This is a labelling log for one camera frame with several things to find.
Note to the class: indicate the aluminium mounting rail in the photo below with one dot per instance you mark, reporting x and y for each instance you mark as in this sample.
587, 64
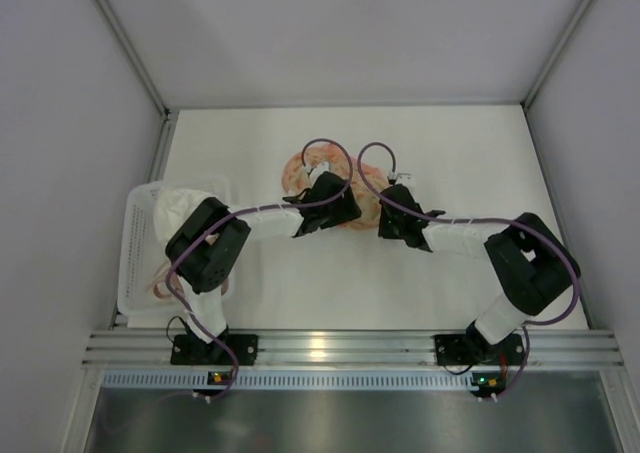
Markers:
550, 350

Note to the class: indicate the white and pink garments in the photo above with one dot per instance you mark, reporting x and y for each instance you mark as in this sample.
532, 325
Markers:
173, 207

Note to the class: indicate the white slotted cable duct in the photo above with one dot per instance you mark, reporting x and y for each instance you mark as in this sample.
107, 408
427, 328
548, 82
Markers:
300, 380

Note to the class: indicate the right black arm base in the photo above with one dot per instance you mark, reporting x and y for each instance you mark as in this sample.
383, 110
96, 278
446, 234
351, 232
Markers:
460, 349

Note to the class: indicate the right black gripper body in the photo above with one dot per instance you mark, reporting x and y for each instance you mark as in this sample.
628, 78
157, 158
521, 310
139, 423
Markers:
395, 213

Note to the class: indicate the floral pink laundry bag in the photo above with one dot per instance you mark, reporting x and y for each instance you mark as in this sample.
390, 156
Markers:
295, 179

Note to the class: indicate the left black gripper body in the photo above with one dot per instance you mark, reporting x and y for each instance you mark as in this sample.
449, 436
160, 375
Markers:
342, 205

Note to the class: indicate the white plastic basket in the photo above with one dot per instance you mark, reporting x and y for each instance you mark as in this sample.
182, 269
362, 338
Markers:
142, 255

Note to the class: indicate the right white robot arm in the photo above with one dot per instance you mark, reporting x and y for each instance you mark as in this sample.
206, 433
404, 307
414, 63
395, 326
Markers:
532, 267

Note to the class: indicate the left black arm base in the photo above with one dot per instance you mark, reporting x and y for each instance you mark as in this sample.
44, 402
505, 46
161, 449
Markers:
189, 350

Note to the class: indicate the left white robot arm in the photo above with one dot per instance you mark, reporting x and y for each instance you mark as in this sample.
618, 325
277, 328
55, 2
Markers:
203, 239

